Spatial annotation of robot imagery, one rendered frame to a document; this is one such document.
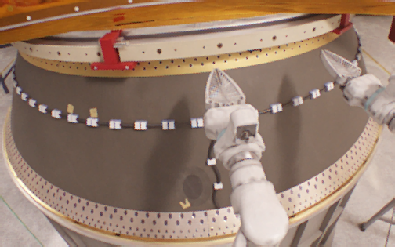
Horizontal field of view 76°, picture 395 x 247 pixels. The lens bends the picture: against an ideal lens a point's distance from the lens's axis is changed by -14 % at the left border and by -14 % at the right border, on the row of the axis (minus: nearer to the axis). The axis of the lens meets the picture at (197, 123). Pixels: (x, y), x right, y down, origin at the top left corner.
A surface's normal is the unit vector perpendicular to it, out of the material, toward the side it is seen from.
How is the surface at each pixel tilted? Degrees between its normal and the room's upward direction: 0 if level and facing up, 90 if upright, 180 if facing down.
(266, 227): 17
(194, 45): 90
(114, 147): 62
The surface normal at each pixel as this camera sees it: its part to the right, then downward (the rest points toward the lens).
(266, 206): 0.00, -0.76
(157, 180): -0.07, 0.20
